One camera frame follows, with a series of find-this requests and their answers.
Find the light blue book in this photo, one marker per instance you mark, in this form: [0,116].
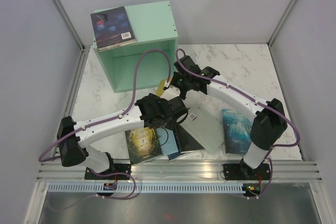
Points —
[167,141]

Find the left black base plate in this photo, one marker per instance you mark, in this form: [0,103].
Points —
[121,172]

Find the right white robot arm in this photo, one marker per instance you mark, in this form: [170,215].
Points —
[267,117]

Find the blue ocean cover book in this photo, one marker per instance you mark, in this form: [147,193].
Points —
[236,132]

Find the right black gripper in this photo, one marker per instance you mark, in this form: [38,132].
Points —
[176,76]

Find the white slotted cable duct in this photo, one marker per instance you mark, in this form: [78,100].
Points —
[145,187]

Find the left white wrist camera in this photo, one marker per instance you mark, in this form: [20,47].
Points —
[170,93]

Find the dark purple galaxy book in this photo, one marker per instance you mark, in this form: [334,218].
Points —
[112,29]

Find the black file folder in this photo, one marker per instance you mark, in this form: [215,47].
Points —
[185,142]

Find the green forest cover book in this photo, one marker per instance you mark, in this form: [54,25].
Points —
[143,145]

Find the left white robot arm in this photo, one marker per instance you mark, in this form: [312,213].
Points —
[75,139]

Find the aluminium rail beam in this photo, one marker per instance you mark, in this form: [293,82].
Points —
[185,170]

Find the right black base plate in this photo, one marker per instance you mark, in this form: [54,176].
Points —
[236,172]

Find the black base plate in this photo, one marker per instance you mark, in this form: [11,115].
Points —
[236,172]
[121,172]

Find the yellow book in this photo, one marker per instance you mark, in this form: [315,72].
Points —
[163,83]

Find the grey green notebook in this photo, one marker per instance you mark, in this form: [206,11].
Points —
[204,129]

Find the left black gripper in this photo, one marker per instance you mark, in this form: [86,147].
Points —
[170,124]

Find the mint green open cabinet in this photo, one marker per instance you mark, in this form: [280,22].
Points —
[149,60]

